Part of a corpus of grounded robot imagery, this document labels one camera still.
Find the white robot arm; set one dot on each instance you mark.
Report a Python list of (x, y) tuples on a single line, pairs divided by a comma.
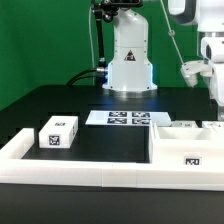
[(130, 71)]

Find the white cabinet body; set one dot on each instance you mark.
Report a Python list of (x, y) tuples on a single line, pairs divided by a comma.
[(186, 146)]

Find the white cabinet door with tag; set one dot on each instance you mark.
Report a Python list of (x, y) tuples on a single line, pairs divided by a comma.
[(184, 124)]

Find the white base tag plate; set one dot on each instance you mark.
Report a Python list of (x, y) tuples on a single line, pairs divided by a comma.
[(128, 118)]

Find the white U-shaped obstacle wall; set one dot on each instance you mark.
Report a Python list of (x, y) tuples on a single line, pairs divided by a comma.
[(15, 168)]

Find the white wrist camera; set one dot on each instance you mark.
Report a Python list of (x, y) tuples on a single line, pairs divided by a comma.
[(191, 69)]

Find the white cabinet top box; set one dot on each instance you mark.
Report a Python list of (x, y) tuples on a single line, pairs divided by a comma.
[(58, 132)]

